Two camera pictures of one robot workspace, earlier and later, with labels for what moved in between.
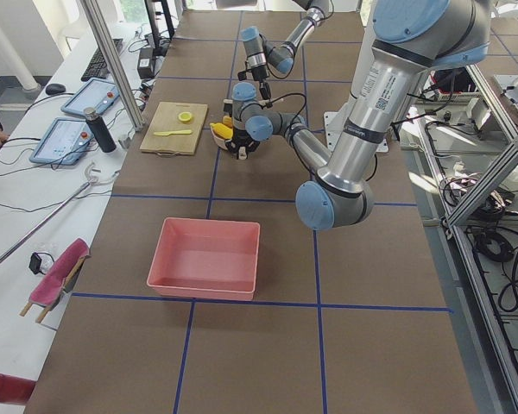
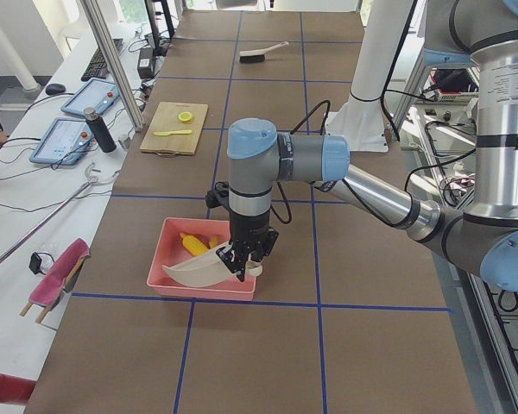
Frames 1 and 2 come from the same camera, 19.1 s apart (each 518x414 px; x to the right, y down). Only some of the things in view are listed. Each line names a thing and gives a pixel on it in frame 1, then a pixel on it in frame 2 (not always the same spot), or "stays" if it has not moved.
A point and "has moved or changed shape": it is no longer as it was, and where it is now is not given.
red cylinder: [6, 388] stays
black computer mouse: [54, 89] stays
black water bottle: [102, 135] stays
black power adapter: [145, 68] stays
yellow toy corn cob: [222, 130] → [194, 247]
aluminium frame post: [95, 19] stays
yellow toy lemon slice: [185, 116] stays
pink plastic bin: [206, 259] stays
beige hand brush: [266, 102] has moved or changed shape
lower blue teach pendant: [65, 143] stays
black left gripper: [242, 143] → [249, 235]
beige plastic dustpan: [220, 141] → [208, 269]
